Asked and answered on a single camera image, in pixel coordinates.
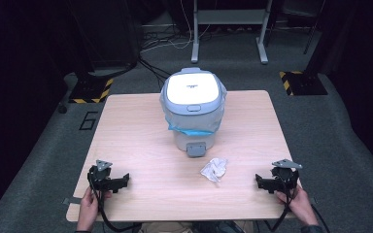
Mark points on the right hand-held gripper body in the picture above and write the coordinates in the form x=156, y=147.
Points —
x=285, y=177

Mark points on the white metal stand frame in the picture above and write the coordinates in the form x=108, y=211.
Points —
x=229, y=16

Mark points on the black yellow striped base plate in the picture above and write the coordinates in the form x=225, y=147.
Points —
x=304, y=83
x=90, y=90

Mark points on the white paper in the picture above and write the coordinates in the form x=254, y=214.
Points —
x=214, y=169

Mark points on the grey tape strip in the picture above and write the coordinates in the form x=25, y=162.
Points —
x=71, y=201

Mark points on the person's left hand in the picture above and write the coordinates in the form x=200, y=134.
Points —
x=89, y=207

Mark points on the person's right hand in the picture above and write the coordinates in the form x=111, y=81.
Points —
x=299, y=207

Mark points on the translucent blue bin liner bag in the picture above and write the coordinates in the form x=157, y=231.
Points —
x=191, y=121

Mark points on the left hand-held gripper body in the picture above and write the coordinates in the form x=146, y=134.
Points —
x=101, y=178

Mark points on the white pedal trash bin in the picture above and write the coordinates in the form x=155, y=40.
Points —
x=191, y=89

